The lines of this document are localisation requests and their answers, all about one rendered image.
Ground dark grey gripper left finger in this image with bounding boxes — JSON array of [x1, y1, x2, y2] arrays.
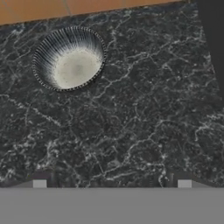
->
[[15, 171, 53, 189]]

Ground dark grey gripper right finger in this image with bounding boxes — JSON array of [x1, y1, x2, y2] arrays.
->
[[173, 171, 212, 189]]

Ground blue striped white bowl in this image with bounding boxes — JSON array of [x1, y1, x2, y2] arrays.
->
[[31, 25, 107, 93]]

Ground dark appliance side panel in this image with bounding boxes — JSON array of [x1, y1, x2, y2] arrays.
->
[[197, 0, 224, 102]]

